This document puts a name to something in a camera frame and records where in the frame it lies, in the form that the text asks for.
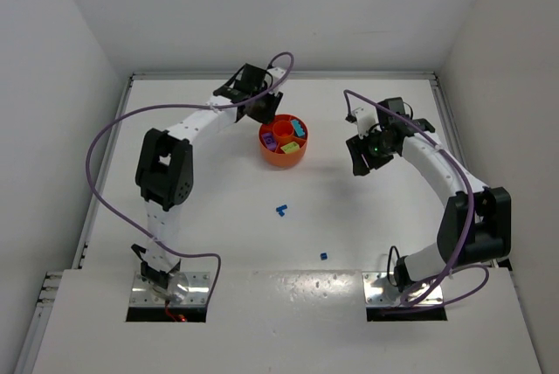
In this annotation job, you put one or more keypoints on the light green rounded lego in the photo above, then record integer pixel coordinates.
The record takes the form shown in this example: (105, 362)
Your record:
(290, 148)

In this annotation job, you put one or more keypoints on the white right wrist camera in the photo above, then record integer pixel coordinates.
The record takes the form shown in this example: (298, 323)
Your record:
(364, 120)

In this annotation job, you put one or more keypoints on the purple square lego brick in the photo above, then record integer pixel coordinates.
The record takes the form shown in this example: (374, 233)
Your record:
(269, 141)

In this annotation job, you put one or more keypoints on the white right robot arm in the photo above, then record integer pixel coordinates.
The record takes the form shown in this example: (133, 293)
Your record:
(477, 221)

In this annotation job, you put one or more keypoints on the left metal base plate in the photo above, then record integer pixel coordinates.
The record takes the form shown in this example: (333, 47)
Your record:
(192, 288)

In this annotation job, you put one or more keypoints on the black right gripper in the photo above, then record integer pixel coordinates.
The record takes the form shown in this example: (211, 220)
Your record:
(361, 154)

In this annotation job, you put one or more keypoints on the metal base plate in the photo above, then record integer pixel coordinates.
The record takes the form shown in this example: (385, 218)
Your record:
(192, 288)
(379, 293)

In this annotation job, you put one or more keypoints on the teal long lego brick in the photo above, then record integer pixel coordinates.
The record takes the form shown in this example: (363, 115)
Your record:
(299, 130)

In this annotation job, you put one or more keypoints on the orange round divided container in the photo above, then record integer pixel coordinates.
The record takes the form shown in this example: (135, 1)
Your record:
(283, 133)

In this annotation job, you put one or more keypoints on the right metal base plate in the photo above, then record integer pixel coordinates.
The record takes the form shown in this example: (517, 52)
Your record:
(379, 293)

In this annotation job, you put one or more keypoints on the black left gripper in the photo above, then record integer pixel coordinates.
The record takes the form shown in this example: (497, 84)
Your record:
(265, 107)

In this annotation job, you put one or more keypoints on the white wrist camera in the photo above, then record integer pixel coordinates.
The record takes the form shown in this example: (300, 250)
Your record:
(275, 78)
(364, 120)

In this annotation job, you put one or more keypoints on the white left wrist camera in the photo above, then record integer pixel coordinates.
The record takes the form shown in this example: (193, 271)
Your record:
(275, 78)

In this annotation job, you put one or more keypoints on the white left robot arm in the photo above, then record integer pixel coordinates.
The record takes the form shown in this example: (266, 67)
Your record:
(165, 172)

